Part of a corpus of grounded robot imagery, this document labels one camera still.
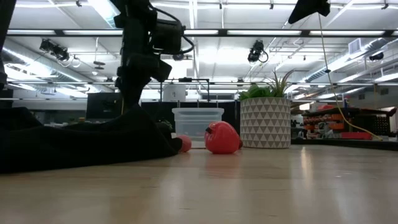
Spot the silver ceiling air duct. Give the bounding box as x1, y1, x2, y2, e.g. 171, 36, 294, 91
304, 37, 398, 83

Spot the red plastic bin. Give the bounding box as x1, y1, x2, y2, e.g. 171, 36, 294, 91
341, 131, 373, 141

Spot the dark green leafy produce toy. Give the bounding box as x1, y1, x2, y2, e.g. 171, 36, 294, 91
156, 119, 174, 140

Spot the black overhead beam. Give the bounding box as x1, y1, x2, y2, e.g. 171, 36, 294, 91
6, 29, 398, 39

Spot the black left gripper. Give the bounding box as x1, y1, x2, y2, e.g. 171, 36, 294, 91
115, 53, 173, 110

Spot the black ceiling camera with loop cable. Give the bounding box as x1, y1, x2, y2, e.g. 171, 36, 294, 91
247, 39, 269, 64

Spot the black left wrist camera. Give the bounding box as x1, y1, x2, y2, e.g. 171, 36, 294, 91
151, 18, 185, 55

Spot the red pepper toy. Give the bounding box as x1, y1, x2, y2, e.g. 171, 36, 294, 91
204, 121, 241, 155

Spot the black metal frame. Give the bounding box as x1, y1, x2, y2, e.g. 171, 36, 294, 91
160, 77, 210, 108

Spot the thin black horizontal rail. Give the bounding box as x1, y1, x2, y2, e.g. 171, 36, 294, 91
6, 80, 398, 86

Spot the spiky air plant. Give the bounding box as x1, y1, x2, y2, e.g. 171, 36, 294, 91
266, 68, 296, 98

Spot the green leafy plant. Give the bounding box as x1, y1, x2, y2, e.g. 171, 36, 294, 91
238, 84, 274, 101

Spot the clear plastic tupperware container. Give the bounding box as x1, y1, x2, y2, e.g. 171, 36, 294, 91
172, 107, 225, 149

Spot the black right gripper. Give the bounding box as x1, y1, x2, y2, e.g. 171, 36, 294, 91
288, 0, 331, 25

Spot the small pink peach toy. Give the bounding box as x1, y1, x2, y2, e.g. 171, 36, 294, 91
177, 134, 193, 153

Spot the yellow hanging cable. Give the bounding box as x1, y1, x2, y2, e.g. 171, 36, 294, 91
317, 12, 384, 141

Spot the black cloth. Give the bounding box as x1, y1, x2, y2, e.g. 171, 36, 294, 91
0, 105, 183, 174

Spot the black counter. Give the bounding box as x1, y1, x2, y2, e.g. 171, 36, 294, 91
291, 138, 398, 152

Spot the white grey triangle pattern planter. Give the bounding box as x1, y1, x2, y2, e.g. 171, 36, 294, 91
239, 96, 292, 149

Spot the white air vent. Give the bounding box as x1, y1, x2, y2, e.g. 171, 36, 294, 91
348, 38, 362, 55

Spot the shelf with orange parts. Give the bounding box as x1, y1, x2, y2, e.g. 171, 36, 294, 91
303, 106, 398, 141

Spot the black left wrist camera cable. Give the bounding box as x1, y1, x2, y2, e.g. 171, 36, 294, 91
148, 2, 195, 55

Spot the white bucket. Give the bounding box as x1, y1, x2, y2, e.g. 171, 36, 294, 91
163, 84, 187, 103

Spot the long black ceiling camera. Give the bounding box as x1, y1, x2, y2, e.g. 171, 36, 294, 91
39, 39, 81, 68

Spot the black partition panel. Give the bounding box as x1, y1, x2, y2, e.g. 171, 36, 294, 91
141, 101, 241, 139

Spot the black computer monitor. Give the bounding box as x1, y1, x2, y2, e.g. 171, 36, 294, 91
86, 92, 124, 120

